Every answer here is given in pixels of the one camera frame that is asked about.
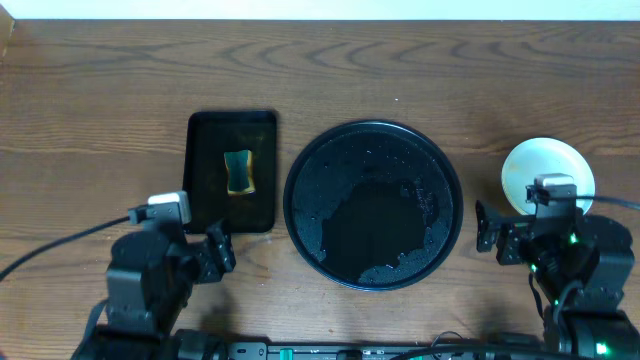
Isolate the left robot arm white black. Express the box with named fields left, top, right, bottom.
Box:
left=72, top=220, right=236, bottom=360

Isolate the light green plate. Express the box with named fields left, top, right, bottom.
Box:
left=501, top=137, right=596, bottom=215

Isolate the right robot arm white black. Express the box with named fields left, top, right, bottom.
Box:
left=475, top=200, right=639, bottom=359

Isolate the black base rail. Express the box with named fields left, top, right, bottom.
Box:
left=227, top=342, right=531, bottom=360

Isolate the black round tray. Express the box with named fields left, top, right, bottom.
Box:
left=283, top=120, right=464, bottom=292

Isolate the yellow sponge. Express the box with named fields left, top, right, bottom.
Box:
left=224, top=149, right=255, bottom=196

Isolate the black rectangular tray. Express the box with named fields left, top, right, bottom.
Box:
left=182, top=110, right=278, bottom=234

